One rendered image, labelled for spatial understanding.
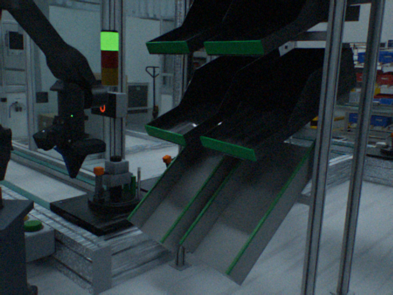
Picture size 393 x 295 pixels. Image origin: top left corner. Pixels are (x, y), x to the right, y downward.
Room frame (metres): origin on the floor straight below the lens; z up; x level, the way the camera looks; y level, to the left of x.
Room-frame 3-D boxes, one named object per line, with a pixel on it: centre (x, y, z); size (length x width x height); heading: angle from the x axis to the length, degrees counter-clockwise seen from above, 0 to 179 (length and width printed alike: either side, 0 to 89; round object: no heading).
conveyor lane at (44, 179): (1.21, 0.41, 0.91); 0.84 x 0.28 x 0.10; 48
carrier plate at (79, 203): (0.99, 0.20, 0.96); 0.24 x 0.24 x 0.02; 48
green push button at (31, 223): (0.84, 0.36, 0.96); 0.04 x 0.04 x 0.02
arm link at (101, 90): (0.94, 0.27, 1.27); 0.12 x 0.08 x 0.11; 157
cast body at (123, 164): (1.00, 0.20, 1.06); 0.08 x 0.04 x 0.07; 138
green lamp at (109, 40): (1.21, 0.26, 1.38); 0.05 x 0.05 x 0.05
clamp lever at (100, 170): (0.96, 0.23, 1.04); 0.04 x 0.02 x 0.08; 138
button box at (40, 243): (0.89, 0.41, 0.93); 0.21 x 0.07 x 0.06; 48
